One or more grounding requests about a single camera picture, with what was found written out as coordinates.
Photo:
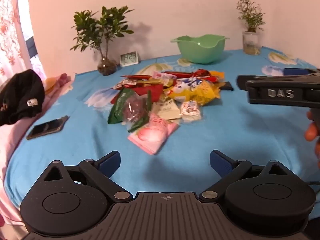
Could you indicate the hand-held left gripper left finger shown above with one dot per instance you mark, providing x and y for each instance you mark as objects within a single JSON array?
[{"x": 110, "y": 163}]

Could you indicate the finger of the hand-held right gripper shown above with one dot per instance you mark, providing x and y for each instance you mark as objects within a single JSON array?
[
  {"x": 242, "y": 82},
  {"x": 296, "y": 71}
]

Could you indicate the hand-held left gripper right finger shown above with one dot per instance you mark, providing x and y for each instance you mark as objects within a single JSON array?
[{"x": 220, "y": 163}]

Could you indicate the green plastic bowl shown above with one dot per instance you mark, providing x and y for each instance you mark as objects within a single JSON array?
[{"x": 200, "y": 52}]

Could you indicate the pile of snack packets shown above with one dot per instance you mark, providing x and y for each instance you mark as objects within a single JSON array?
[{"x": 165, "y": 97}]

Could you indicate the person's right hand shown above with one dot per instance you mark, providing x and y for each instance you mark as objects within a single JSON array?
[{"x": 312, "y": 131}]

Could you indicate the small black packet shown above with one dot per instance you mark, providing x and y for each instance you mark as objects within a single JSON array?
[{"x": 228, "y": 86}]

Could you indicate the blue floral sheet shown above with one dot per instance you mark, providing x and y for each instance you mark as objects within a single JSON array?
[{"x": 237, "y": 135}]

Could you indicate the small plant in glass jar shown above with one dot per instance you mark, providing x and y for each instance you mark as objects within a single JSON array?
[{"x": 250, "y": 42}]

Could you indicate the black smartphone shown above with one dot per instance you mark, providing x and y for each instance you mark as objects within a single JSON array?
[{"x": 46, "y": 128}]

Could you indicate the leafy plant in glass vase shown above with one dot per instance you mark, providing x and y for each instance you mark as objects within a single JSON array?
[{"x": 106, "y": 66}]

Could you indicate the white digital clock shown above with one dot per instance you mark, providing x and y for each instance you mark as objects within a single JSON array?
[{"x": 129, "y": 59}]

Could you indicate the floral curtain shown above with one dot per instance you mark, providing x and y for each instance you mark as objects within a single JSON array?
[{"x": 10, "y": 30}]

